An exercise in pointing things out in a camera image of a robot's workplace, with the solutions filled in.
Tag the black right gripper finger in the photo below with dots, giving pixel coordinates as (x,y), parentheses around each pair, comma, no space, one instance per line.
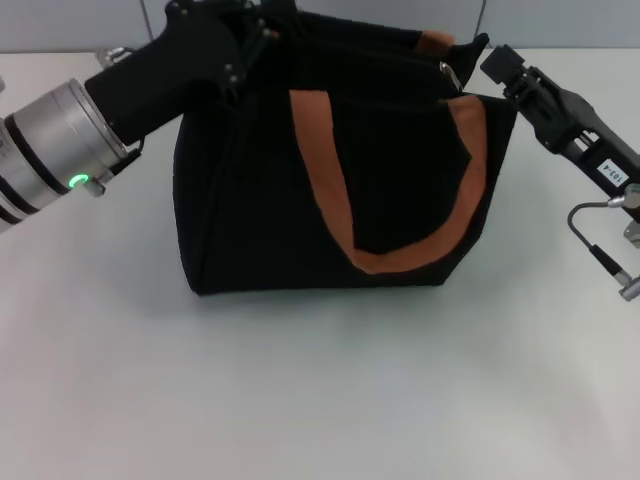
(501,64)

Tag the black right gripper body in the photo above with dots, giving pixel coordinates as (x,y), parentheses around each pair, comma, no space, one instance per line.
(575,120)

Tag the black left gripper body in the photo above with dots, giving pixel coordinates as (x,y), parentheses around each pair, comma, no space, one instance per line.
(175,60)

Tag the silver zipper pull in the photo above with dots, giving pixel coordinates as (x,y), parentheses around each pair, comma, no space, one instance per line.
(451,75)

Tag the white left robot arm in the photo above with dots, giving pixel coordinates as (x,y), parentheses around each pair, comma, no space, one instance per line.
(45,140)

